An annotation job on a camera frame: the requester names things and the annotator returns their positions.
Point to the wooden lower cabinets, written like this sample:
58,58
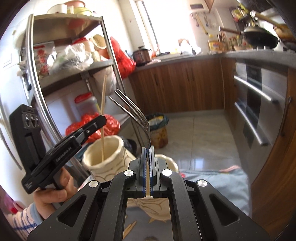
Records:
198,96

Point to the red plastic bag on shelf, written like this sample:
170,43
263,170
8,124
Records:
91,124

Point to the hanging red plastic bag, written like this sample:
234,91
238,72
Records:
125,64

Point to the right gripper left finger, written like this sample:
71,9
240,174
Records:
142,173

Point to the trash bin with bag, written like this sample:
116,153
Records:
158,129

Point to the white floral ceramic utensil holder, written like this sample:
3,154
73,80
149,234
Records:
105,160

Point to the silver fork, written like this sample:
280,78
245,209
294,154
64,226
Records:
137,116

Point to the yellow tin can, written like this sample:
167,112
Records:
214,46

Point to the hanging white plastic bag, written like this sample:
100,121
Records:
107,73

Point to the left forearm striped sleeve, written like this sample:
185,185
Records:
25,221

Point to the stainless built-in oven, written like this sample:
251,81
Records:
261,91

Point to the grey countertop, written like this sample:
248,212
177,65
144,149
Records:
270,56

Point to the black wok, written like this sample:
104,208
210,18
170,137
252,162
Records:
256,36

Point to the brown rice cooker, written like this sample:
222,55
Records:
141,56

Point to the metal shelf rack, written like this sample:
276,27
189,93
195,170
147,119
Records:
62,29

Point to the red lid plastic jar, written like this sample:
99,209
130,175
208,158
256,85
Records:
86,104

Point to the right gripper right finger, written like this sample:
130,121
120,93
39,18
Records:
153,172

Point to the person's left hand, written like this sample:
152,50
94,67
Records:
44,199

